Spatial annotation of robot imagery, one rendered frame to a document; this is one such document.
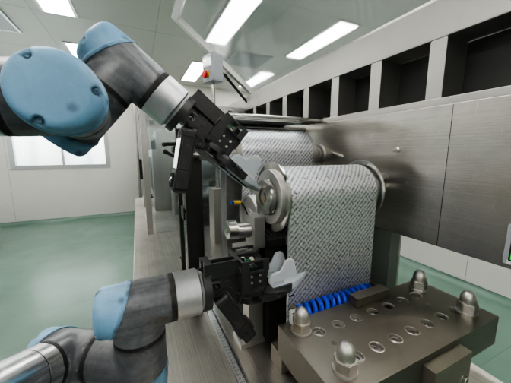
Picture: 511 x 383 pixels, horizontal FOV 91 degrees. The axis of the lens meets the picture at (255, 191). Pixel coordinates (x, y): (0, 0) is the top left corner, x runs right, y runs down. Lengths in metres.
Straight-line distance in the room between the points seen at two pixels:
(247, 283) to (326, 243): 0.20
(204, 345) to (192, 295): 0.28
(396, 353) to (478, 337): 0.20
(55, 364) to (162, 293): 0.17
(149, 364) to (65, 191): 5.76
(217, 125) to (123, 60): 0.16
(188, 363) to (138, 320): 0.26
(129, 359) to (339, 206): 0.45
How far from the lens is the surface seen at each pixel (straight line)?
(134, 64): 0.45
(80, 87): 0.29
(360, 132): 0.79
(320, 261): 0.57
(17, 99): 0.30
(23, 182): 6.28
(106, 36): 0.46
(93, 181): 6.05
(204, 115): 0.47
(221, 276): 0.45
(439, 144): 0.66
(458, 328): 0.63
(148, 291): 0.43
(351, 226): 0.60
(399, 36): 0.78
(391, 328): 0.57
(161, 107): 0.44
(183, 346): 0.70
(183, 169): 0.45
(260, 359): 0.65
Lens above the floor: 1.34
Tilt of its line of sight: 9 degrees down
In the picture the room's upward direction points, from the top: straight up
